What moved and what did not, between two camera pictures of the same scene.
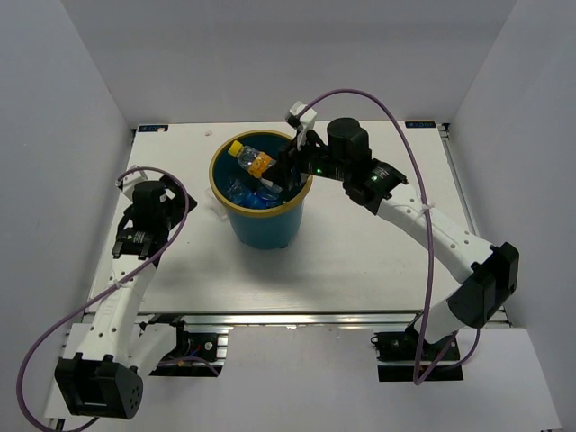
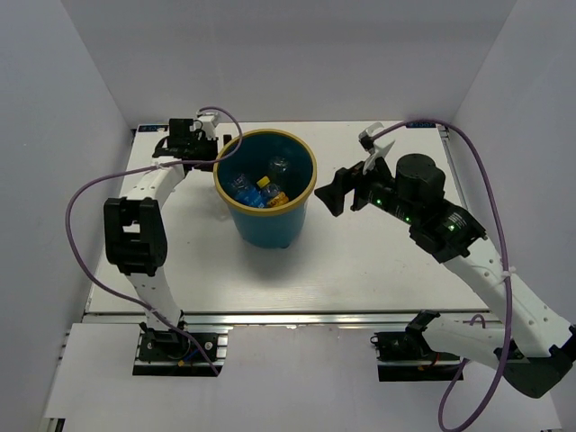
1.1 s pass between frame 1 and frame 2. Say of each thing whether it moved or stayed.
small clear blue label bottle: moved
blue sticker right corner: stayed
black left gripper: moved
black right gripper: moved
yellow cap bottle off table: moved
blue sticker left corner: stayed
